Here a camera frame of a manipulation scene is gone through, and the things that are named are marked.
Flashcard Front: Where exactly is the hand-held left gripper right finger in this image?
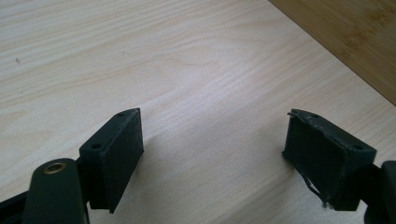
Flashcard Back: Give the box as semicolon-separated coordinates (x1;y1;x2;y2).
281;108;377;212

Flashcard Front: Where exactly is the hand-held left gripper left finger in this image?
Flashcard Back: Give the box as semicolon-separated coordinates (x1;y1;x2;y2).
78;107;145;215

